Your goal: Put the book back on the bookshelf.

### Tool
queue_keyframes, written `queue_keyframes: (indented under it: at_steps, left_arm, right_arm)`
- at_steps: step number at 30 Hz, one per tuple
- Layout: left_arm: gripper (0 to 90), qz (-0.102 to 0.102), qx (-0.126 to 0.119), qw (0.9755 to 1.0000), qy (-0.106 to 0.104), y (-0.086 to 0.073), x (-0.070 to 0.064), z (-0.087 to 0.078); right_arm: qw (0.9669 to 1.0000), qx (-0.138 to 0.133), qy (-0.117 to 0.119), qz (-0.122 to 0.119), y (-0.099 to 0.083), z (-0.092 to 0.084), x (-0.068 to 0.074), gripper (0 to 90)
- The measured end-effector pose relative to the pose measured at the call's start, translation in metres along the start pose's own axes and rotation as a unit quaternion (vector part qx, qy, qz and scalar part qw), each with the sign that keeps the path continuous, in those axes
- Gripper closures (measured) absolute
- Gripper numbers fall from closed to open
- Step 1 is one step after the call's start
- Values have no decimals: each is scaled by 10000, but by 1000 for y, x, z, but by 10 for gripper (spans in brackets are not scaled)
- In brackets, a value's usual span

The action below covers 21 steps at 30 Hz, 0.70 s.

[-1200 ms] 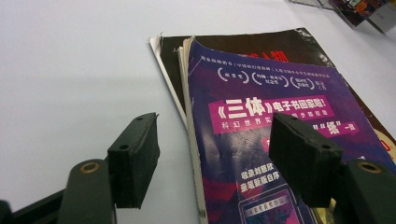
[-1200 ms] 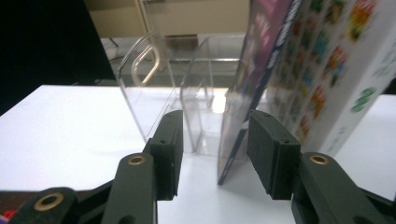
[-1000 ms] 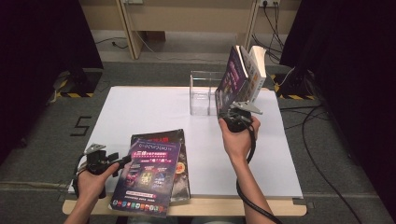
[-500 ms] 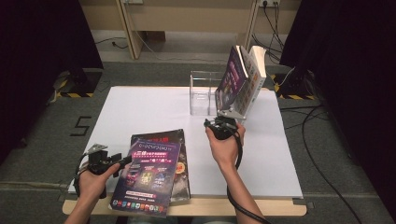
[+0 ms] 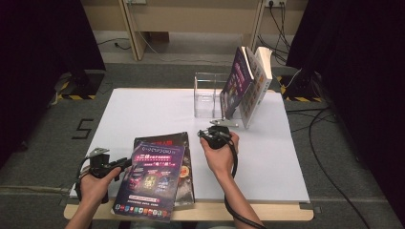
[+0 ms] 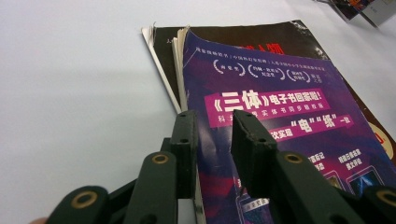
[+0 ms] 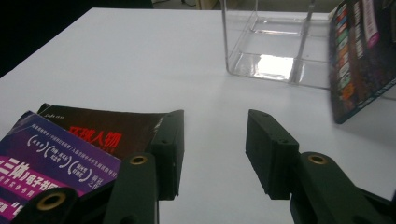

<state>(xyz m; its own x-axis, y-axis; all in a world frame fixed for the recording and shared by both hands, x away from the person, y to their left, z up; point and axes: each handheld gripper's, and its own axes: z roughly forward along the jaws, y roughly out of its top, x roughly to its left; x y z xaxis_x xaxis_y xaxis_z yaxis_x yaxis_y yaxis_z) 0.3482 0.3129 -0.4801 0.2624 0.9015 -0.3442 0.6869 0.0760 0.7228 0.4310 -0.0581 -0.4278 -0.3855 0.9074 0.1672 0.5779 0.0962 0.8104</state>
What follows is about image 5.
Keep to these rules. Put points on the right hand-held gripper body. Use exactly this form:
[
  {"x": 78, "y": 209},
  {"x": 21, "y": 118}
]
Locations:
[{"x": 218, "y": 136}]

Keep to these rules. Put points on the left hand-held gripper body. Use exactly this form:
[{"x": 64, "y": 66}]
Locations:
[{"x": 100, "y": 167}]

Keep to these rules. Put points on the purple cover book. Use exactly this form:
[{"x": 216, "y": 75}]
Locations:
[
  {"x": 237, "y": 86},
  {"x": 149, "y": 184}
]

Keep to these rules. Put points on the clear acrylic book rack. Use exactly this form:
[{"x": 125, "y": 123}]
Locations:
[{"x": 207, "y": 101}]

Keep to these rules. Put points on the black red cover book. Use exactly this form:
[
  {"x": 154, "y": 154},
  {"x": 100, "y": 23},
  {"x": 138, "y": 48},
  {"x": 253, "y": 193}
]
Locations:
[{"x": 189, "y": 191}]

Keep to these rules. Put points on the white picture grid book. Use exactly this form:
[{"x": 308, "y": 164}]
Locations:
[{"x": 265, "y": 63}]

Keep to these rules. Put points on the person's right hand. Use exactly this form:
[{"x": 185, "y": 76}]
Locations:
[{"x": 223, "y": 160}]

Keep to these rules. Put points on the person's left hand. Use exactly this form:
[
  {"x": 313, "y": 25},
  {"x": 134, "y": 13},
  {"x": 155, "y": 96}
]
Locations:
[{"x": 94, "y": 191}]

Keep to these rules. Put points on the white table sheet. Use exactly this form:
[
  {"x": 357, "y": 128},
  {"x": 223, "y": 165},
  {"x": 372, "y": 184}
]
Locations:
[{"x": 159, "y": 108}]

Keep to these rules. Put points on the black stand base striped tape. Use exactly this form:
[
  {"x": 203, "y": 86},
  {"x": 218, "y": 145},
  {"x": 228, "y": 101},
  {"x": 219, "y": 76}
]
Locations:
[
  {"x": 301, "y": 87},
  {"x": 86, "y": 84}
]

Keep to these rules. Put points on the beige wooden desk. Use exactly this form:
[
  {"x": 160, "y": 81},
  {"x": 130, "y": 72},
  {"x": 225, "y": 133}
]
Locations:
[{"x": 191, "y": 19}]

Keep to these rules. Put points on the black curtain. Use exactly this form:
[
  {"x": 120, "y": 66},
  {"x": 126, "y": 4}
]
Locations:
[
  {"x": 38, "y": 47},
  {"x": 366, "y": 63}
]

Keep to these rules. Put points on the white wall socket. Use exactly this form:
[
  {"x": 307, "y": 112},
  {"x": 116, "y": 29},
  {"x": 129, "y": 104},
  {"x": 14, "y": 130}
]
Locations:
[{"x": 275, "y": 3}]

